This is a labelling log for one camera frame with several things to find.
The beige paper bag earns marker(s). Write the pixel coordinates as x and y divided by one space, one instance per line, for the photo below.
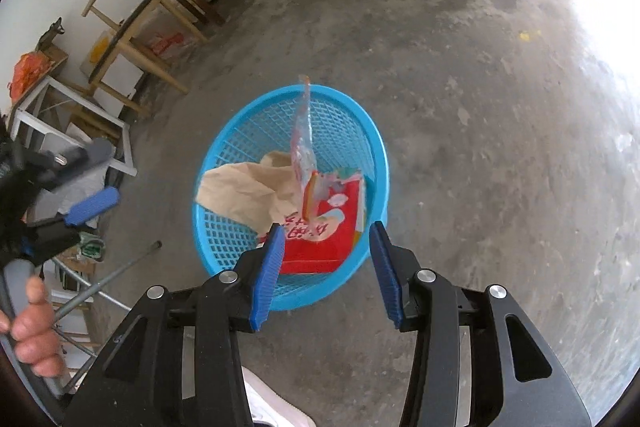
240 197

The yellow bag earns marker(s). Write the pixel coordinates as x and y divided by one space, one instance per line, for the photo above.
100 52

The clear pink printed wrapper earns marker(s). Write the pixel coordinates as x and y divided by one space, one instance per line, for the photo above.
305 147

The white red printed plastic bag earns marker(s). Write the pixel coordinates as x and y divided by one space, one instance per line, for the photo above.
167 43

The person's white shoe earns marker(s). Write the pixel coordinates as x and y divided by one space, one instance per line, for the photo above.
270 402

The blue plastic wastebasket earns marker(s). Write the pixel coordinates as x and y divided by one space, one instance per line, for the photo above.
240 147

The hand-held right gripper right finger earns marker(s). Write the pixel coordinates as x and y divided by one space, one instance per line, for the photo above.
385 277

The white side table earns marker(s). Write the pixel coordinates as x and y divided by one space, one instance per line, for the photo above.
90 103

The person's left hand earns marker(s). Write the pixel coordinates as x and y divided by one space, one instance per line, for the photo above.
35 332

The grey metal table leg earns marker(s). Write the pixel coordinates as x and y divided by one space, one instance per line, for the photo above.
115 271

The pale wooden chair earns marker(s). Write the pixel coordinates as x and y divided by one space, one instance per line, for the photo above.
122 32

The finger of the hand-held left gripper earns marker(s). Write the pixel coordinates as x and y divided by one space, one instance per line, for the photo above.
95 203
70 164

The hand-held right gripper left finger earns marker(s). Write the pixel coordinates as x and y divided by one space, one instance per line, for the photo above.
267 277

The green white packet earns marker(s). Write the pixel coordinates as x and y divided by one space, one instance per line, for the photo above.
92 248

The red snack bag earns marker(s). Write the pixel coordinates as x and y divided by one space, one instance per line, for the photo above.
320 252

